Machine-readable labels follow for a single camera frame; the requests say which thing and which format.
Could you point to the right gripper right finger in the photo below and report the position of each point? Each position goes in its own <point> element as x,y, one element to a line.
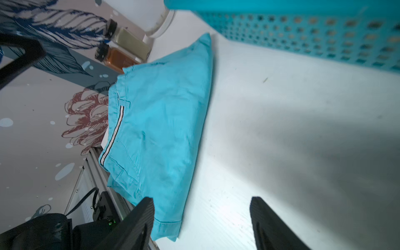
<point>270,231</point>

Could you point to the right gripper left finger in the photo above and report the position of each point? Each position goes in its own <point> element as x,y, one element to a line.
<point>119,225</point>

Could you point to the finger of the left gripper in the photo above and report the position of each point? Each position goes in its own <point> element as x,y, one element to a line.
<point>18,56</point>

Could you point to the teal pants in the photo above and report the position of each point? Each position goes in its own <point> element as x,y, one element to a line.
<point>156,114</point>

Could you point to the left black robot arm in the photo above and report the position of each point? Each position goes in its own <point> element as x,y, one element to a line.
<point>49,231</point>

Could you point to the teal plastic basket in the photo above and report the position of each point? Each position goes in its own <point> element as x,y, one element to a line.
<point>364,33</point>

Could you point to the brown spice jar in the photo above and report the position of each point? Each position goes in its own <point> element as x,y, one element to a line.
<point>114,58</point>

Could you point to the light spice jar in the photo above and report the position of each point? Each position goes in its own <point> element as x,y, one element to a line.
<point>126,40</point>

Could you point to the white utensil holder cup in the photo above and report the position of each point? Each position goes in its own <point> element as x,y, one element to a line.
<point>152,16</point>

